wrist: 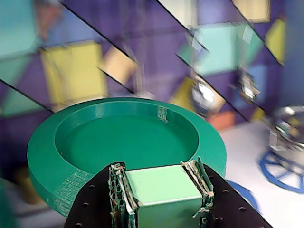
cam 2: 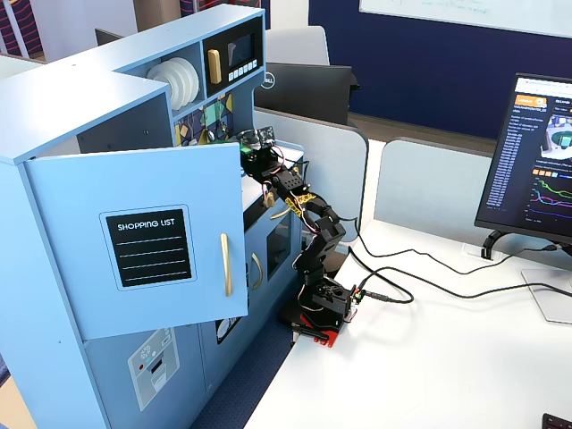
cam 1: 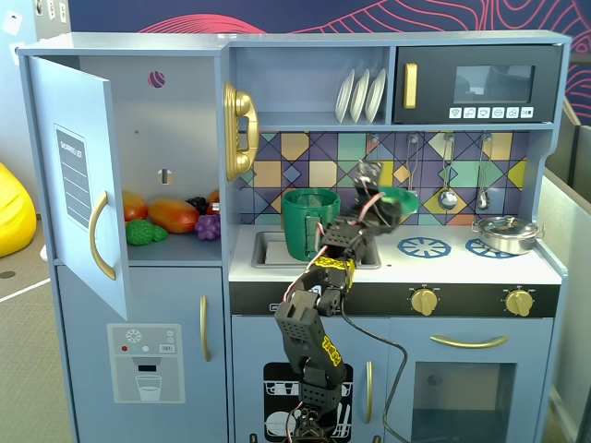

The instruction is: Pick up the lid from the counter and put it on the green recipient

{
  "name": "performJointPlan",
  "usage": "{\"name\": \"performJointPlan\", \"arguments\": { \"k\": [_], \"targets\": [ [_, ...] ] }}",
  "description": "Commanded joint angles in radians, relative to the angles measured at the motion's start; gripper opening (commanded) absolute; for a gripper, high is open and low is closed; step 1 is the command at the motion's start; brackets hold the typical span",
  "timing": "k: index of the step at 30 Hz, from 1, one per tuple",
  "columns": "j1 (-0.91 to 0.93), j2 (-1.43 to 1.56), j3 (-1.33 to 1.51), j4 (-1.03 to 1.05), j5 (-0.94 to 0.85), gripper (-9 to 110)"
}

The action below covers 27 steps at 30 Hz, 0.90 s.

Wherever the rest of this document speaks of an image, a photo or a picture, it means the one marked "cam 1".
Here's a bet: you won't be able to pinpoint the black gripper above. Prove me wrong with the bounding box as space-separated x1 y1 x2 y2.
344 198 404 239

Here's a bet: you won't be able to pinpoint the green toy bowl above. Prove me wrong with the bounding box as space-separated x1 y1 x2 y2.
379 186 420 218

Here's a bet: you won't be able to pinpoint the metal toy ladle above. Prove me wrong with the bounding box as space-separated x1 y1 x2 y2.
437 133 459 209

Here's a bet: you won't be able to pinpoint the metal toy spoon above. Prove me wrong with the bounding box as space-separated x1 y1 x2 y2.
476 132 492 211

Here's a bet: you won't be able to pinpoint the gold stove knob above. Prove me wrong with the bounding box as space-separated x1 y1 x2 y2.
504 286 537 317
410 286 439 317

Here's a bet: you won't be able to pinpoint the green plastic container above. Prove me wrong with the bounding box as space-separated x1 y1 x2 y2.
281 187 342 262

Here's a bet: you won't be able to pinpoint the steel toy pot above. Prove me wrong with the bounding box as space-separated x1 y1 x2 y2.
471 214 540 257

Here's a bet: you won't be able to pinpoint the white toy plate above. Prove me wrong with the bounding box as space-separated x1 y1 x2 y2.
334 68 356 125
364 67 387 124
349 68 371 124

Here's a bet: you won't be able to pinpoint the grey toy sink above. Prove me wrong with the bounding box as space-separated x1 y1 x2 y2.
251 230 382 270

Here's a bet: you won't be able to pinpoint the black toy microwave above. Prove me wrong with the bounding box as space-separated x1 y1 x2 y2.
392 44 564 125

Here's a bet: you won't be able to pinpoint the purple toy grapes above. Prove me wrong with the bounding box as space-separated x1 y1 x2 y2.
194 214 222 241

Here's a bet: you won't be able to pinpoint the gold toy telephone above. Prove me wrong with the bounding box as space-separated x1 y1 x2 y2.
223 81 260 182

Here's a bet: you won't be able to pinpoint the blue oven door with window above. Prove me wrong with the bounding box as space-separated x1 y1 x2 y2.
390 317 553 443

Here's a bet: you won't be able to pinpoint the large orange toy mango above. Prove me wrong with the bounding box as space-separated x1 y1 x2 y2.
147 198 200 234

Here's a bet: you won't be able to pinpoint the black white dishwasher sticker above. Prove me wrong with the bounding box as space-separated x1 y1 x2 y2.
262 362 355 442

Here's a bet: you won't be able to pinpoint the blue toy kitchen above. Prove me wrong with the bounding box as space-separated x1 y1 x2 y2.
17 30 573 443

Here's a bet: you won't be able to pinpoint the green toy fruit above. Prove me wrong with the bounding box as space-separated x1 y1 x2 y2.
126 219 170 246

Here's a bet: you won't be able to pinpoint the small red orange toy fruit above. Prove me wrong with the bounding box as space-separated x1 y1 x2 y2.
122 191 150 222

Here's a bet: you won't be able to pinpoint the blue fridge door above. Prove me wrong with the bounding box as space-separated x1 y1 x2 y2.
28 54 128 320

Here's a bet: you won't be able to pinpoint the grey shopping list sticker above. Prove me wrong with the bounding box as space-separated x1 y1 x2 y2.
53 122 90 233

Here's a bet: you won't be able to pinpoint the yellow beanbag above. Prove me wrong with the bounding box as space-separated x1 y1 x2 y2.
0 162 37 258

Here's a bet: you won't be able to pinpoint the metal wire utensil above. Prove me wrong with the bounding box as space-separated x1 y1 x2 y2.
405 133 422 199

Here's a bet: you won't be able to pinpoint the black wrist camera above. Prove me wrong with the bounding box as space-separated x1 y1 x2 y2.
354 159 383 195

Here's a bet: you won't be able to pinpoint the black power cable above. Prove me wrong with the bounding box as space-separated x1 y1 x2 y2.
340 294 409 443

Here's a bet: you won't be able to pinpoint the gold oven handle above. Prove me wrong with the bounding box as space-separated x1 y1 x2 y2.
429 334 509 349

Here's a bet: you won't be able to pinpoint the gold cupboard door handle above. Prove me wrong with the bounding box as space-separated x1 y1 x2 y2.
364 361 374 425

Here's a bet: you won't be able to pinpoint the gold freezer door handle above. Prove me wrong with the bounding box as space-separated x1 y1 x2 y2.
199 294 212 363

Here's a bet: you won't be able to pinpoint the gold fridge door handle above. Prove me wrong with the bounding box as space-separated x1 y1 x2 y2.
89 190 117 281

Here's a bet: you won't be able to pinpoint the white wall socket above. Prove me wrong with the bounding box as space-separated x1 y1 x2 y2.
2 11 24 36

